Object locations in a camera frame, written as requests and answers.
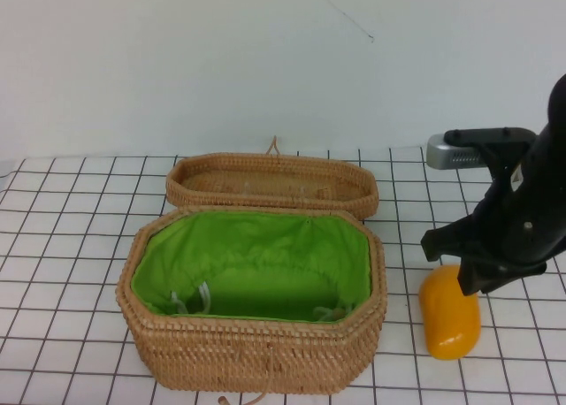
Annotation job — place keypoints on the woven rattan basket lid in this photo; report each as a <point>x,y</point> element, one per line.
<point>265,168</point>

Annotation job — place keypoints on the woven rattan basket body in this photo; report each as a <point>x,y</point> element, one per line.
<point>247,356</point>

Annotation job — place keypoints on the tan lid fastening loop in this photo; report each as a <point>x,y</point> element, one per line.
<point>274,142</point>

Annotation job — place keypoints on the white black-grid tablecloth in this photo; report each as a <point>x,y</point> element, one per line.
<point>66,246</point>

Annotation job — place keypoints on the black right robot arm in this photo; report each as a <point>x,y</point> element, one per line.
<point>556,122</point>

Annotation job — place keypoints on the green fabric basket liner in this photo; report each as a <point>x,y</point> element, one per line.
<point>265,241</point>

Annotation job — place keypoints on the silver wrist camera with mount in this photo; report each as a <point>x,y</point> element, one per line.
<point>451,155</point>

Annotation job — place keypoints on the yellow toy mango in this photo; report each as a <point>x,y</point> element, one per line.
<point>446,325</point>

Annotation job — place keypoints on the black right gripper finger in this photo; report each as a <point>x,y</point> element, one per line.
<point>444,241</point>
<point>468,279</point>

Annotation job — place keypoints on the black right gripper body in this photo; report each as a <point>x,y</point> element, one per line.
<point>522,219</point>

